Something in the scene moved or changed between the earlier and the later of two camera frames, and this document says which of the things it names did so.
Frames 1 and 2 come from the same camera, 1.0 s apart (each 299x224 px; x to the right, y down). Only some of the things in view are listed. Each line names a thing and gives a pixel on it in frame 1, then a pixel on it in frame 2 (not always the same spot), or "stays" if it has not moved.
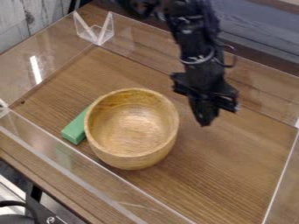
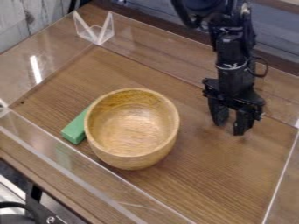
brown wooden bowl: x=131 y=128 stays
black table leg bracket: x=37 y=213 stays
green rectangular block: x=73 y=131 stays
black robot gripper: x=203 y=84 -> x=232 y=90
